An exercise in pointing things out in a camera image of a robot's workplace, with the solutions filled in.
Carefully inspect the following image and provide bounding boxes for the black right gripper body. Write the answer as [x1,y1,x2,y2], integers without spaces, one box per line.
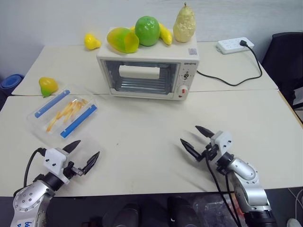
[201,143,220,164]

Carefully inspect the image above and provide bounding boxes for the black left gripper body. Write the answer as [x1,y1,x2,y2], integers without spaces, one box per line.
[62,161,85,180]

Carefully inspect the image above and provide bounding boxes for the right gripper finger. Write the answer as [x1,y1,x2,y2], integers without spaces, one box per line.
[180,138,205,162]
[195,125,215,139]

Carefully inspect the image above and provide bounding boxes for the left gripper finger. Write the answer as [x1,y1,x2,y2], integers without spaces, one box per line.
[82,151,101,175]
[63,140,82,154]

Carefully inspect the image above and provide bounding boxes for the clear container with blue clips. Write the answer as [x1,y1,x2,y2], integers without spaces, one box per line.
[26,88,99,145]

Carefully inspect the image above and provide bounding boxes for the red button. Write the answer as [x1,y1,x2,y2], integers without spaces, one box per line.
[177,85,190,98]

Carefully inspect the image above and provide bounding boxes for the cream white toaster oven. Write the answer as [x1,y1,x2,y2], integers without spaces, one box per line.
[96,26,200,102]

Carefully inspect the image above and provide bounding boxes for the blue container clip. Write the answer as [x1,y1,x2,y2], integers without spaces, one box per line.
[34,89,71,119]
[60,104,98,139]

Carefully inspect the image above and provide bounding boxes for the yellow french fries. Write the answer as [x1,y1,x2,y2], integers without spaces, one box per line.
[45,98,89,132]

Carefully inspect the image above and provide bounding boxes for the yellow green toy pear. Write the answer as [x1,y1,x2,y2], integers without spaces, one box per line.
[38,77,59,98]

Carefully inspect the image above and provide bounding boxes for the blue rolled mat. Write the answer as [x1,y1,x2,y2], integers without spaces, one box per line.
[0,74,26,96]

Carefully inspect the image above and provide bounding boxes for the white power strip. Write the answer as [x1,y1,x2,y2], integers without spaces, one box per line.
[215,37,255,55]

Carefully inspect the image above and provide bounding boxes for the yellow toy banana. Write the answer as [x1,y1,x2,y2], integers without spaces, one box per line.
[158,22,173,46]

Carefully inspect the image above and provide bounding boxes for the black chair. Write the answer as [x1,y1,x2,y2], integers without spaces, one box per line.
[261,31,303,112]

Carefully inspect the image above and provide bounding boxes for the small bright yellow toy pear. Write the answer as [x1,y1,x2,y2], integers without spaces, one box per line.
[84,33,103,51]

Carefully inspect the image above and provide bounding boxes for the pale yellow toy pear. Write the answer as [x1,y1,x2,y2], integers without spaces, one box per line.
[172,2,196,44]

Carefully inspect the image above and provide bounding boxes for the green toy apple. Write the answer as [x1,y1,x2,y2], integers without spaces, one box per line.
[134,16,161,47]

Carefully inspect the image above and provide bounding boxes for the yellow green toy mango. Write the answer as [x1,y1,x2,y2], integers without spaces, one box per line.
[106,27,140,54]

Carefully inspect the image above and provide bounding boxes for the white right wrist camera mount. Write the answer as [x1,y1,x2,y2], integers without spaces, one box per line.
[210,130,233,155]

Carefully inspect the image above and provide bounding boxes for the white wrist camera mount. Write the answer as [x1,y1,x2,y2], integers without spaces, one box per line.
[210,130,233,155]
[43,148,71,185]

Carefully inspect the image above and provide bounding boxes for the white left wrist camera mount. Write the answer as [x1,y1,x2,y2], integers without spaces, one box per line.
[43,148,71,185]

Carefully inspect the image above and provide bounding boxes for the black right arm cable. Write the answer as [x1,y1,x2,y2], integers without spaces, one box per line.
[205,151,243,227]

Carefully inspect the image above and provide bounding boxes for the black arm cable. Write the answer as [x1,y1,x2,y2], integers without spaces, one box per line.
[205,151,243,227]
[23,147,47,188]

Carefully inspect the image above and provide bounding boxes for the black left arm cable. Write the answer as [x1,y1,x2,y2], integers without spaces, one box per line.
[23,147,47,188]

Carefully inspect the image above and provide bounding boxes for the black power cable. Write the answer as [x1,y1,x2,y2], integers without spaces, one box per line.
[196,40,264,87]

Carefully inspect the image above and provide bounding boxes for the white floor cables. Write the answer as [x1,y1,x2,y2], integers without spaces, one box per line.
[289,186,303,219]

